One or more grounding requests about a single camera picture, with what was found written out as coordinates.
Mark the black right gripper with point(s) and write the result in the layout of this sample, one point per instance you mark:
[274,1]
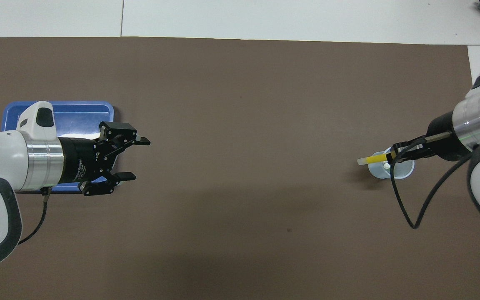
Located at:
[446,135]

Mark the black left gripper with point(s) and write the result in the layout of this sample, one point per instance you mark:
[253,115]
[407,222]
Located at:
[79,160]

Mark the yellow pen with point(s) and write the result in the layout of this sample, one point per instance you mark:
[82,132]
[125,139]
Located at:
[375,158]

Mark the blue plastic tray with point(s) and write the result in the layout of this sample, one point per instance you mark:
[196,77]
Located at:
[81,118]

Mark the translucent light blue pen cup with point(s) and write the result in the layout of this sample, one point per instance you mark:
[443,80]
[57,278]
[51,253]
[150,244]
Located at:
[402,171]

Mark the brown table mat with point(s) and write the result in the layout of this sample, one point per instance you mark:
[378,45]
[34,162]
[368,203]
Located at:
[181,250]

